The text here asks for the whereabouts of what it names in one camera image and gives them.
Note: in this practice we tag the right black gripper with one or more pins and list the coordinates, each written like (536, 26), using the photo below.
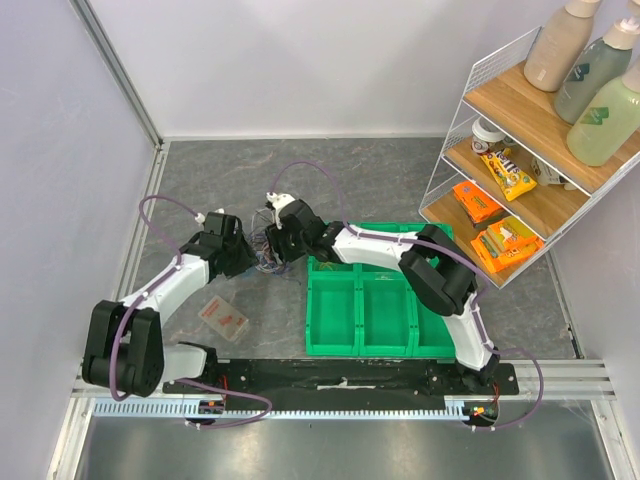
(279, 242)

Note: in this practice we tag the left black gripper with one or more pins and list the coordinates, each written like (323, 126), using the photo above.
(248, 258)

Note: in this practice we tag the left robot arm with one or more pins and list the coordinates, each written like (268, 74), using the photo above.
(124, 350)

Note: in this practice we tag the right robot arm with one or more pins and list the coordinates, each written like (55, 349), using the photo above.
(441, 276)

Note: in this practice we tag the transparent red printed card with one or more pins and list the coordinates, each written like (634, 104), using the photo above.
(224, 318)

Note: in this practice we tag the green six-compartment bin tray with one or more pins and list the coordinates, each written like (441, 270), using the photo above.
(359, 310)

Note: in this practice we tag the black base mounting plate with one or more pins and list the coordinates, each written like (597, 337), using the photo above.
(333, 385)

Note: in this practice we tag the orange snack box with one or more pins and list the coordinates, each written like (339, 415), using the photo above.
(478, 206)

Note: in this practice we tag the white paper cup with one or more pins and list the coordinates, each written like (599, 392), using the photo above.
(486, 137)

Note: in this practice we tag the orange yellow sponge pack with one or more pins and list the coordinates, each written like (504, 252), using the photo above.
(505, 243)

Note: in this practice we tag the yellow candy bag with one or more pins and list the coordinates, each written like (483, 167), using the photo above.
(512, 180)

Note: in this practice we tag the white small pouch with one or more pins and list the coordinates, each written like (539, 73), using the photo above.
(546, 176)

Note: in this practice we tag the beige pump bottle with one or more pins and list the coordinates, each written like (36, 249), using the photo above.
(559, 44)

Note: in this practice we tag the light green pump bottle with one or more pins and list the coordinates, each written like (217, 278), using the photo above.
(608, 121)

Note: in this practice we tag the grey-green pump bottle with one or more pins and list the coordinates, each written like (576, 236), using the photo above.
(602, 60)

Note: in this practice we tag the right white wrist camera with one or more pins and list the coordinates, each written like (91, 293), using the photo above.
(275, 202)

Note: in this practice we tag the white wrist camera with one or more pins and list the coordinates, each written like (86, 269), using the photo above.
(275, 202)
(201, 218)

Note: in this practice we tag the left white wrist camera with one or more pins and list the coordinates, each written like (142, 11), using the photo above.
(201, 218)

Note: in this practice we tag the grey slotted cable duct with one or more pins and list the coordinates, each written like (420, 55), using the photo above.
(201, 409)

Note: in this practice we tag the white wire shelf rack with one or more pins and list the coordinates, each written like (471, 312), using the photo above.
(497, 91)

